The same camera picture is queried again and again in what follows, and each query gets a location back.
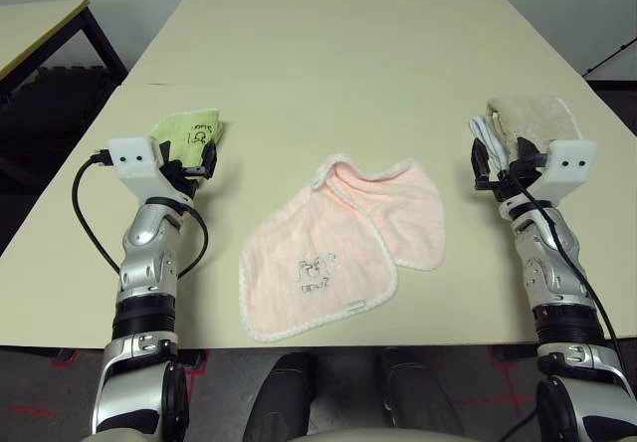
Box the folded beige towel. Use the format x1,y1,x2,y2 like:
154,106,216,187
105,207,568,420
485,94,587,160

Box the black foam floor mats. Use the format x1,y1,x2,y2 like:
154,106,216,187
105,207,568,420
0,65,123,197

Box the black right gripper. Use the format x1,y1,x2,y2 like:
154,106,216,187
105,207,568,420
469,136,546,205

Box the beige robot torso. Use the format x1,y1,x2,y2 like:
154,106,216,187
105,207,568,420
158,422,504,442

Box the pink towel with white hem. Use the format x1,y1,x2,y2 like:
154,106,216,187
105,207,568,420
238,154,447,342

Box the black right camera cable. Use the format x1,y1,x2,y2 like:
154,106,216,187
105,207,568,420
517,148,626,371

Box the grey right robot leg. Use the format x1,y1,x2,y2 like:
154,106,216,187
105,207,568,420
378,347,452,436

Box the black camera cable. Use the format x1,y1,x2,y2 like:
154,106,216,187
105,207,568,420
72,148,210,281
517,148,626,371

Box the grey left robot leg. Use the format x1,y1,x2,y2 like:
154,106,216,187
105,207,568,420
254,351,319,438

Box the beige side table black frame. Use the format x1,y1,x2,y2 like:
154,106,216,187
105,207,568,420
0,0,129,85

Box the folded green towel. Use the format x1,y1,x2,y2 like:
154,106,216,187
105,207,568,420
150,108,225,164

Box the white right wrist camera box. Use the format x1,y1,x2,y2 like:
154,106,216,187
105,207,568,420
539,137,600,207

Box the loose black cable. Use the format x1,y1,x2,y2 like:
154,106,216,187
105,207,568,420
501,405,539,442

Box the grey robot leg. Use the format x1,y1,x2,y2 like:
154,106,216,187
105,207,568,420
378,347,452,436
254,351,319,438

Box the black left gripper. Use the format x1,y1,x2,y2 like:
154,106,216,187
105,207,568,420
157,138,219,199

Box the black left camera cable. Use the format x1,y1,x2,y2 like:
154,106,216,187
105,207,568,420
72,148,210,281

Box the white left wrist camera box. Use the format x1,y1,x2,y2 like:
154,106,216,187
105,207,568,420
107,135,196,205

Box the folded white towel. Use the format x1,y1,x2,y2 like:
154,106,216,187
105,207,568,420
468,115,514,177

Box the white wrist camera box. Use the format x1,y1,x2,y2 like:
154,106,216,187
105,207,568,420
107,135,196,205
539,137,600,207

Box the thin black metal rod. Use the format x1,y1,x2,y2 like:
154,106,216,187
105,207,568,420
582,37,637,79

